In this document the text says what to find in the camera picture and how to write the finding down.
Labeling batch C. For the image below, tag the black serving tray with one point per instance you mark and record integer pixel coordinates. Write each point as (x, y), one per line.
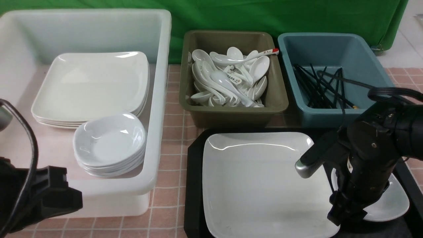
(407, 226)

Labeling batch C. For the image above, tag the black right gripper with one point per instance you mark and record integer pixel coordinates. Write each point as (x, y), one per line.
(364, 155)

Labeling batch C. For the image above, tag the pink checkered tablecloth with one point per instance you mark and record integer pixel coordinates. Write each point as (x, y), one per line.
(165, 213)

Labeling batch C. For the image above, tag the blue plastic bin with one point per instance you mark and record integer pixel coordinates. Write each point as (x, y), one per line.
(304, 54)

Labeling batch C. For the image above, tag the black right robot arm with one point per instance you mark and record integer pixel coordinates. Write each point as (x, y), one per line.
(406, 127)

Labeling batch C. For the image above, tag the olive green plastic bin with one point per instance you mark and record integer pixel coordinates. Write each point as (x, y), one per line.
(275, 97)

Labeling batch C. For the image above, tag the black chopsticks in blue bin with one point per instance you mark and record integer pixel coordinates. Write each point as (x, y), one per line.
(322, 91)

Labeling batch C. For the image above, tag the red tipped white spoon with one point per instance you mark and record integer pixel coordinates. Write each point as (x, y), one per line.
(222, 59)

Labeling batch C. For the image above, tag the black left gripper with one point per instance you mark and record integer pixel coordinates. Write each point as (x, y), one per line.
(48, 196)

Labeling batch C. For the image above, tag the green backdrop cloth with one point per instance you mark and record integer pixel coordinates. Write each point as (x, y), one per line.
(377, 21)

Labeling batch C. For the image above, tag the stack of white square plates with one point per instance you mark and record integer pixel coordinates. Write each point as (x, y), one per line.
(81, 87)

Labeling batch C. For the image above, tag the stack of small white bowls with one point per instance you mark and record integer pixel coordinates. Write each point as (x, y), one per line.
(110, 146)

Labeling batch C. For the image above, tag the large white square plate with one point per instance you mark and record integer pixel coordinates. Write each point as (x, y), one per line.
(252, 190)

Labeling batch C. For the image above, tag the large white plastic tub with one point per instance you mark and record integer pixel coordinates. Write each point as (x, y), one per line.
(32, 39)

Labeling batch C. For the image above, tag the pile of white spoons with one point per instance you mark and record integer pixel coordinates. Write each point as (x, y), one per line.
(240, 85)

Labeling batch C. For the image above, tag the small white bowl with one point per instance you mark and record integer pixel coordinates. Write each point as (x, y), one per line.
(393, 203)

